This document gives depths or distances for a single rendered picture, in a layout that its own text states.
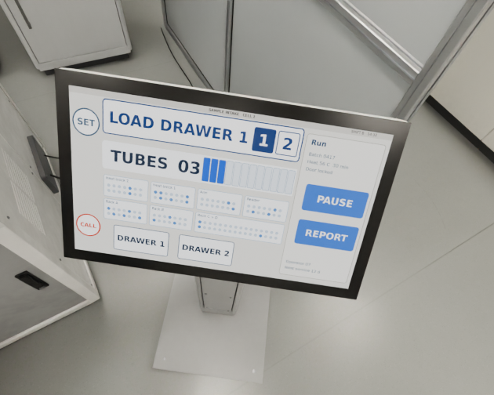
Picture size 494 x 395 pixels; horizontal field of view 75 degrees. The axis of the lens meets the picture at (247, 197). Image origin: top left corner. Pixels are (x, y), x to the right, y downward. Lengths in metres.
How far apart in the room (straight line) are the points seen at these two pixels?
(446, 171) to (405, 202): 0.41
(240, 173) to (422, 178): 1.81
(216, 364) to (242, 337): 0.15
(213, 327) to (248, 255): 0.97
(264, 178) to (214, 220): 0.11
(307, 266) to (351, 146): 0.21
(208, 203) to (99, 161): 0.18
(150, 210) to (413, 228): 1.65
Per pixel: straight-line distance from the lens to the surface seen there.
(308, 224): 0.53
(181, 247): 0.56
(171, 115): 0.50
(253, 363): 1.50
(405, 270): 1.86
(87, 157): 0.56
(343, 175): 0.51
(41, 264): 1.14
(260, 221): 0.52
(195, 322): 1.50
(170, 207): 0.53
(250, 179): 0.50
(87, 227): 0.60
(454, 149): 2.51
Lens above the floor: 1.52
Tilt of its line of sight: 59 degrees down
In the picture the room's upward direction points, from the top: 10 degrees clockwise
